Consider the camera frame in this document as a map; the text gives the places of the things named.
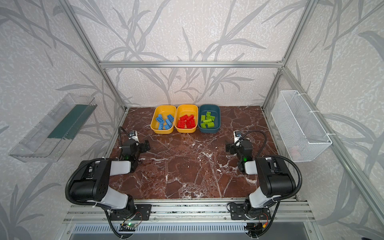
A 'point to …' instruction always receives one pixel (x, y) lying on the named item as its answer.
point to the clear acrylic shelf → (46, 140)
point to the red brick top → (181, 124)
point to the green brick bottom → (211, 124)
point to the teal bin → (209, 118)
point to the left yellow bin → (165, 110)
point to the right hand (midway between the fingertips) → (235, 135)
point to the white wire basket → (303, 140)
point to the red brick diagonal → (190, 117)
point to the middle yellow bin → (188, 109)
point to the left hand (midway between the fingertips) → (141, 135)
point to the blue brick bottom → (161, 126)
